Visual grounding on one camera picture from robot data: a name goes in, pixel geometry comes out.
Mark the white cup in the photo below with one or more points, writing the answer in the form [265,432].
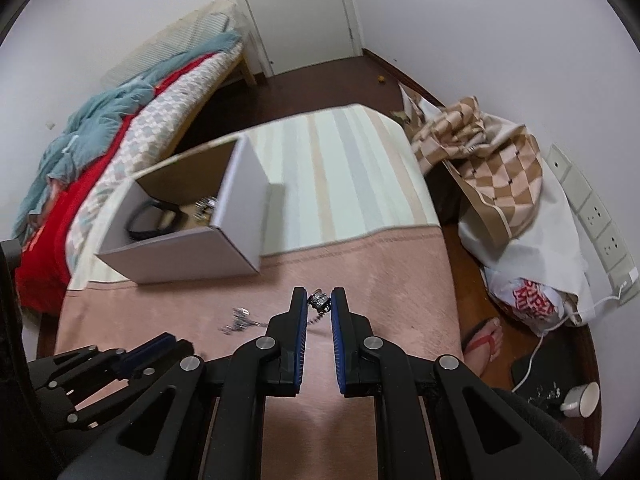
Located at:
[585,400]

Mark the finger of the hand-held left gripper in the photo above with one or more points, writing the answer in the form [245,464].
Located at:
[150,347]
[165,355]

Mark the grey checkered quilt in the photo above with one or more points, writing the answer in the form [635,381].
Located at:
[160,110]

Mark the wooden bed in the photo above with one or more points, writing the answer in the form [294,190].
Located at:
[240,67]

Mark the person's foot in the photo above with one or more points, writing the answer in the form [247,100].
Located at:
[480,357]

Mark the white door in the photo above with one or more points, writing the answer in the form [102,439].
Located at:
[300,10]

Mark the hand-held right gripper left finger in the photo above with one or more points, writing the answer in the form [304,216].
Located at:
[299,340]

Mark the black smart watch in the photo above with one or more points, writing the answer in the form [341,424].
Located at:
[132,225]

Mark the red flip-flop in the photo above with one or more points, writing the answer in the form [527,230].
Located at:
[485,342]

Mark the red patterned blanket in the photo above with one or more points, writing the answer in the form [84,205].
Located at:
[45,260]

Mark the pink and striped table cover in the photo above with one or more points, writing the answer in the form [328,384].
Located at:
[350,185]

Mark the white cardboard box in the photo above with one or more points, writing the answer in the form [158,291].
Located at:
[175,257]

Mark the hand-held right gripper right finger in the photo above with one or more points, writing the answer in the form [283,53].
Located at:
[337,340]

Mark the white tissue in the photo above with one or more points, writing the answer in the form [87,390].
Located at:
[71,142]

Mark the white printed plastic bag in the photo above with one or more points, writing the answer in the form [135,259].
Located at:
[530,300]

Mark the white wall socket panel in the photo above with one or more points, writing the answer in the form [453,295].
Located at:
[595,210]

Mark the brown checkered cloth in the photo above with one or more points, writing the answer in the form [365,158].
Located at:
[500,175]

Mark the teal blanket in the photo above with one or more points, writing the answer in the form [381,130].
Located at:
[100,115]

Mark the checkered brown white fabric pile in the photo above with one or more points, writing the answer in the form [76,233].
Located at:
[540,250]

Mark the striped pillow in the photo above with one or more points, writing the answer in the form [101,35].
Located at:
[190,35]

